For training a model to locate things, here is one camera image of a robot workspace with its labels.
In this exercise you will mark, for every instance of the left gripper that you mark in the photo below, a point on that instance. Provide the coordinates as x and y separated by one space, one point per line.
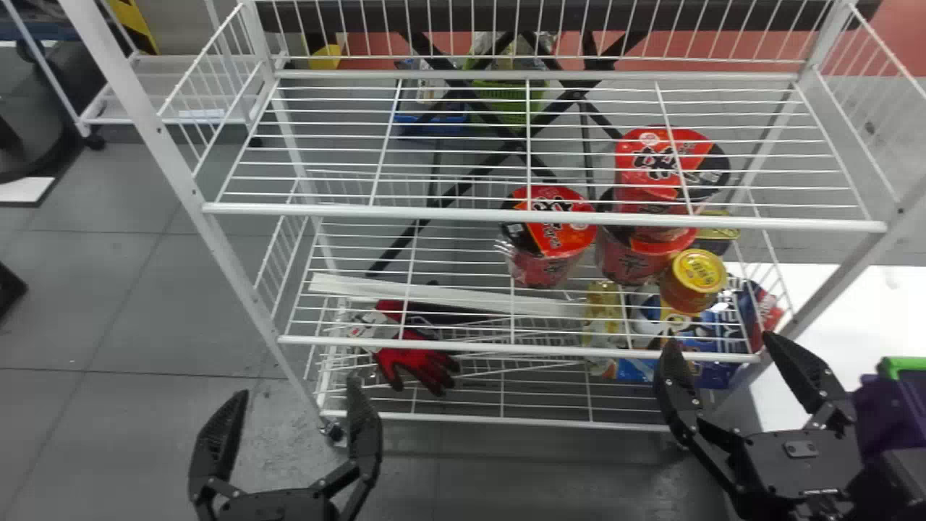
278 506

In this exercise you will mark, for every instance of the yellow black striped post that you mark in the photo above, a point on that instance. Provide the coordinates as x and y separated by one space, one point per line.
134 22

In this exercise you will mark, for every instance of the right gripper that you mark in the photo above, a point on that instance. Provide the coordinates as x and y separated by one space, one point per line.
796 470

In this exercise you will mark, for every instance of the green basket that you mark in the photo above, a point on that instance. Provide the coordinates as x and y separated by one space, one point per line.
901 365
506 98

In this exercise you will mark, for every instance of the blue basket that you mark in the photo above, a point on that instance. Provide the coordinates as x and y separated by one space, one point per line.
430 123

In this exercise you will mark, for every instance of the blue snack packet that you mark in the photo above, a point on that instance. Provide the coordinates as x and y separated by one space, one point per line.
712 329

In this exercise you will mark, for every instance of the red black gloves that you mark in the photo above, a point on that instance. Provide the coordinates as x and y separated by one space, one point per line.
416 358

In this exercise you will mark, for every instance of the red noodle cup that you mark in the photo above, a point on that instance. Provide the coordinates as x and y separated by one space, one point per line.
636 257
662 163
550 250

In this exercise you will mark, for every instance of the purple crate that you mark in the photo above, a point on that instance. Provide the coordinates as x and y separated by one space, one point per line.
893 420

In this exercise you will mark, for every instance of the yellow snack packet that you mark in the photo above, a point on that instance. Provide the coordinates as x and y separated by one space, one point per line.
602 318

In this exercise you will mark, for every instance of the white flat bar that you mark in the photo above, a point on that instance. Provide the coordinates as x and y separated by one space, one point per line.
434 293

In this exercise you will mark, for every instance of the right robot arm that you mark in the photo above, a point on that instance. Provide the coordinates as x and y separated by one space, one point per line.
897 492

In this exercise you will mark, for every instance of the yellow can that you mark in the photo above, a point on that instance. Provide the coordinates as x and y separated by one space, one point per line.
693 278

